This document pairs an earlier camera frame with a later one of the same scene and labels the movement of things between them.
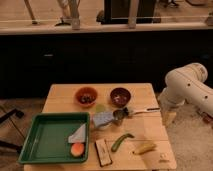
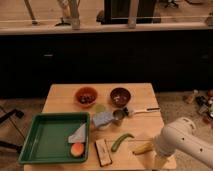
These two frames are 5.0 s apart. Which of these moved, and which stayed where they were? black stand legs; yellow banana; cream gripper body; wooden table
Moved: cream gripper body
Stayed: black stand legs; yellow banana; wooden table
